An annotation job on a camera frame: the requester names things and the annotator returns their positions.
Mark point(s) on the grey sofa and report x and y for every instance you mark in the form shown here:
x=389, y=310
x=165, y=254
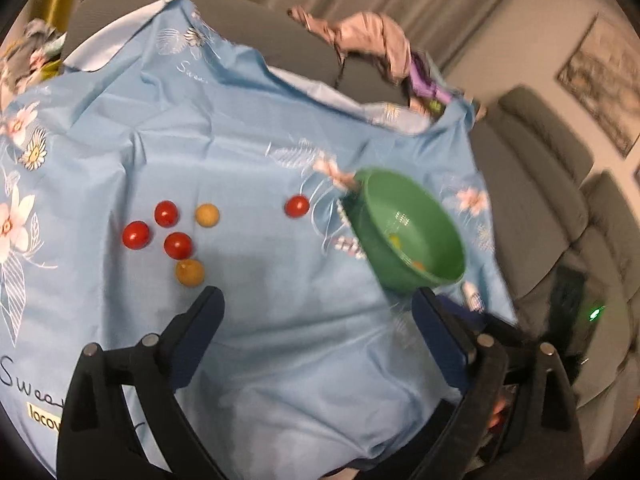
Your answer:
x=540, y=185

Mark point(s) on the pink garment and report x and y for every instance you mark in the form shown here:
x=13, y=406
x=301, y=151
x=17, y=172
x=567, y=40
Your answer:
x=365, y=35

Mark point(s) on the purple garment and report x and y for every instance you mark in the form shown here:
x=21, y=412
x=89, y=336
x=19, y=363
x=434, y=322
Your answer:
x=425, y=82

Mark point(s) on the green cloth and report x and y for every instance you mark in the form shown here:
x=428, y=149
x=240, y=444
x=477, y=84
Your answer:
x=435, y=106

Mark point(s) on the green plastic bowl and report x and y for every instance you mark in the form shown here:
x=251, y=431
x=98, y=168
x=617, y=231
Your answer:
x=410, y=210

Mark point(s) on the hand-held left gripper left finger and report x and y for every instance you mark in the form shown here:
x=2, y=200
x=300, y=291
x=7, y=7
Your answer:
x=197, y=330

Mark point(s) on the light blue floral sheet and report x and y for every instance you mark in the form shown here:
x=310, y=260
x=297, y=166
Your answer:
x=250, y=135

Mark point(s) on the framed wall picture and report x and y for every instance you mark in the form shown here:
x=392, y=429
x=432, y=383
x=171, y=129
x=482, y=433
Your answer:
x=600, y=80

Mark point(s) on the black device with green light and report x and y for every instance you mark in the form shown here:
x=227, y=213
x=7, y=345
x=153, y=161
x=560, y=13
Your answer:
x=567, y=290

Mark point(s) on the yellow cherry tomato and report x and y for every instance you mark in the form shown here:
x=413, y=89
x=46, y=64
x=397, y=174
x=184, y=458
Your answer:
x=190, y=272
x=207, y=215

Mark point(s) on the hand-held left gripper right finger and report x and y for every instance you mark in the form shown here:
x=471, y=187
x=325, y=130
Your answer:
x=440, y=335

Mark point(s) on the floral patterned cloth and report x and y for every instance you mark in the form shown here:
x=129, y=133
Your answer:
x=35, y=55

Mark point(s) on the red cherry tomato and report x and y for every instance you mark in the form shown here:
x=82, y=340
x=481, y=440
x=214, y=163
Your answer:
x=178, y=245
x=297, y=206
x=166, y=213
x=136, y=235

